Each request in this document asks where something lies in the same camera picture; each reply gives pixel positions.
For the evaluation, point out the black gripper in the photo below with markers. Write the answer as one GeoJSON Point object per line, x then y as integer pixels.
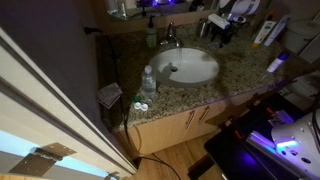
{"type": "Point", "coordinates": [224, 35]}

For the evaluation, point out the chrome faucet with lever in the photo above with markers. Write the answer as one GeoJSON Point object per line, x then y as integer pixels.
{"type": "Point", "coordinates": [171, 37]}

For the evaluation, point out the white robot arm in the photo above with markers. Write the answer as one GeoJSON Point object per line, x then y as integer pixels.
{"type": "Point", "coordinates": [297, 142]}

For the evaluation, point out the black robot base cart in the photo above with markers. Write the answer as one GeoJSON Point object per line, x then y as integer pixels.
{"type": "Point", "coordinates": [242, 159]}

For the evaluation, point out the metal toothbrush holder cup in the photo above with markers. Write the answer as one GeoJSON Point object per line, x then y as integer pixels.
{"type": "Point", "coordinates": [203, 28]}

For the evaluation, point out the white tube yellow cap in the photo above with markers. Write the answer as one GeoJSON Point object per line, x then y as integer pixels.
{"type": "Point", "coordinates": [264, 31]}

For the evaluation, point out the white oval sink basin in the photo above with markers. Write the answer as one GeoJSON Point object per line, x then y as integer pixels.
{"type": "Point", "coordinates": [184, 67]}

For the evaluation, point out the white bottle purple cap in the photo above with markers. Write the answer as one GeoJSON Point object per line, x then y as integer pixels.
{"type": "Point", "coordinates": [282, 57]}

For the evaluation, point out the green soap dispenser bottle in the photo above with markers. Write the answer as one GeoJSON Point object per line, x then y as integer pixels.
{"type": "Point", "coordinates": [151, 34]}

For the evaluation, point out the white toilet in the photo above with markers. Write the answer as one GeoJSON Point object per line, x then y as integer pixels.
{"type": "Point", "coordinates": [302, 38]}

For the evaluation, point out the clear plastic water bottle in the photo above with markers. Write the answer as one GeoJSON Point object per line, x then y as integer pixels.
{"type": "Point", "coordinates": [148, 82]}

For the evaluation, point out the white contact lens case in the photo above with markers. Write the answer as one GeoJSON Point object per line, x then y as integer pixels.
{"type": "Point", "coordinates": [139, 105]}

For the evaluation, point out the wooden vanity cabinet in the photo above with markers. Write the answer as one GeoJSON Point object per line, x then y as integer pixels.
{"type": "Point", "coordinates": [171, 130]}

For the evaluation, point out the white door with hinges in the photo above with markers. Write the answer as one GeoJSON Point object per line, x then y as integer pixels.
{"type": "Point", "coordinates": [42, 132]}

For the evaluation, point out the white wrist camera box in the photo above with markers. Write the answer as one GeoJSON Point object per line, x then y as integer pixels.
{"type": "Point", "coordinates": [219, 21]}

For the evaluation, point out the wood framed wall mirror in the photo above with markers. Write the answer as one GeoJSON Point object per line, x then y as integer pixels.
{"type": "Point", "coordinates": [163, 15]}

